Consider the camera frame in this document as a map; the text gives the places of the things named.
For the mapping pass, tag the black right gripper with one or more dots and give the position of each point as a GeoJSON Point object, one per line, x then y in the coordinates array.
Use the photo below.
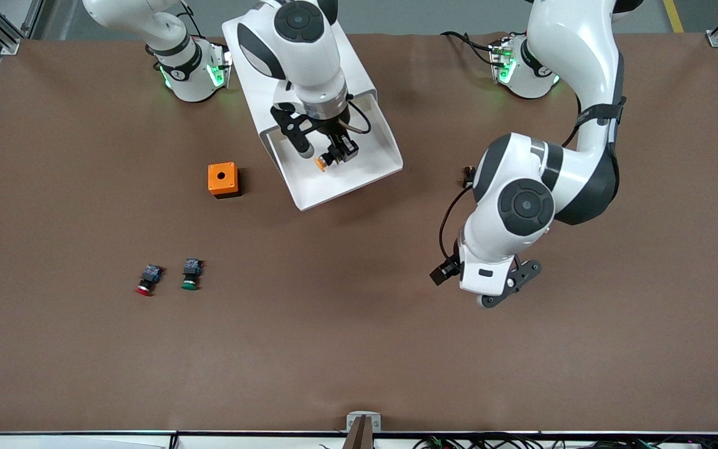
{"type": "Point", "coordinates": [336, 133]}

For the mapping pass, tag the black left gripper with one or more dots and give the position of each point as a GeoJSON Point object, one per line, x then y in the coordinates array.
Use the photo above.
{"type": "Point", "coordinates": [444, 272]}

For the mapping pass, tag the yellow push button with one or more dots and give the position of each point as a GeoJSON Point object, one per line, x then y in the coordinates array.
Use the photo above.
{"type": "Point", "coordinates": [320, 164]}

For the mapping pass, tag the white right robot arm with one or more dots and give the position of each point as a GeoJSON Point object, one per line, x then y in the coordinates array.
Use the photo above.
{"type": "Point", "coordinates": [309, 56]}

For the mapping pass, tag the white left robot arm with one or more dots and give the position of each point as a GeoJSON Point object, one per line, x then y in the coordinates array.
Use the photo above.
{"type": "Point", "coordinates": [577, 56]}

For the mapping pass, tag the green push button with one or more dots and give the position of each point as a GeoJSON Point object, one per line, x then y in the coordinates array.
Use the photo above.
{"type": "Point", "coordinates": [192, 271]}

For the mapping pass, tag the red push button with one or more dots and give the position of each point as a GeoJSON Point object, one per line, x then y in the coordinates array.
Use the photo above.
{"type": "Point", "coordinates": [150, 274]}

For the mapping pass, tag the brown table mat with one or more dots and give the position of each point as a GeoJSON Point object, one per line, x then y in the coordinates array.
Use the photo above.
{"type": "Point", "coordinates": [359, 324]}

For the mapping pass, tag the grey table edge clamp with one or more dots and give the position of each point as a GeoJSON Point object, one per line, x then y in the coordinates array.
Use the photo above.
{"type": "Point", "coordinates": [351, 423]}

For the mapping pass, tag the black white rectangular switch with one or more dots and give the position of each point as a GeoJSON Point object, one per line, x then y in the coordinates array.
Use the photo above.
{"type": "Point", "coordinates": [467, 174]}

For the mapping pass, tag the orange button enclosure box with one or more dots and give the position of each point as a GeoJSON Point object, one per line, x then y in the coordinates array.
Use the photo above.
{"type": "Point", "coordinates": [214, 181]}

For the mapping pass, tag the white table edge rail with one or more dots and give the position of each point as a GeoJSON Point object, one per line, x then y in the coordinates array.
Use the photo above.
{"type": "Point", "coordinates": [85, 441]}

